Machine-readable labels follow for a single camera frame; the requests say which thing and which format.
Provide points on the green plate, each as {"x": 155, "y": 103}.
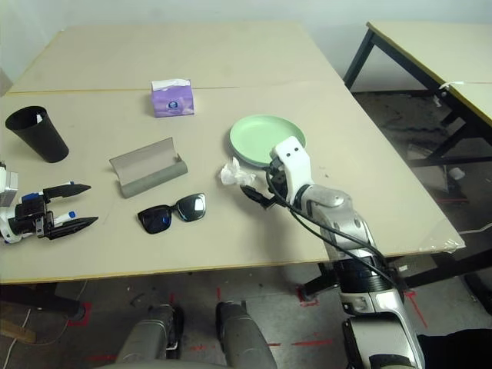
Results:
{"x": 261, "y": 138}

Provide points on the grey robot torso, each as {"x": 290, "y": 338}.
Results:
{"x": 161, "y": 365}

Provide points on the tapered black cup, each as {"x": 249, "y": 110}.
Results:
{"x": 42, "y": 138}

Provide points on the grey robot leg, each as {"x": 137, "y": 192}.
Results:
{"x": 242, "y": 334}
{"x": 150, "y": 330}

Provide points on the bystander black trouser leg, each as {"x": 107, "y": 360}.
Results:
{"x": 461, "y": 350}

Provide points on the grey right robot leg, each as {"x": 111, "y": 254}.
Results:
{"x": 242, "y": 334}

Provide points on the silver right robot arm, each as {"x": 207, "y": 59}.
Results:
{"x": 346, "y": 215}

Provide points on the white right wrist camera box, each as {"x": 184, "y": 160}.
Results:
{"x": 294, "y": 157}

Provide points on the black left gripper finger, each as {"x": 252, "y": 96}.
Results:
{"x": 67, "y": 191}
{"x": 71, "y": 227}

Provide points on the grey glasses case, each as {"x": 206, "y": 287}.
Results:
{"x": 146, "y": 169}

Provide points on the black sunglasses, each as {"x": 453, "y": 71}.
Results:
{"x": 188, "y": 207}

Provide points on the purple tissue pack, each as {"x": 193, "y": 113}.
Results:
{"x": 173, "y": 102}

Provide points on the white tissue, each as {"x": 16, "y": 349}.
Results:
{"x": 232, "y": 173}

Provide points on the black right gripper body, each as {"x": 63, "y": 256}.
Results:
{"x": 277, "y": 186}

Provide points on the small white round container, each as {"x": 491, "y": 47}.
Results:
{"x": 457, "y": 173}

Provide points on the brown wooden block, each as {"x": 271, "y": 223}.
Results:
{"x": 15, "y": 331}

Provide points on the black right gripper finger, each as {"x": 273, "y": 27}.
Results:
{"x": 257, "y": 198}

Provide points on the grey left robot leg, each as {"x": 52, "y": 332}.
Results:
{"x": 150, "y": 330}

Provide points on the beige side table black frame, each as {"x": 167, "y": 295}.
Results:
{"x": 423, "y": 50}

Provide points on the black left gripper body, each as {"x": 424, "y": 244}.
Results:
{"x": 28, "y": 219}

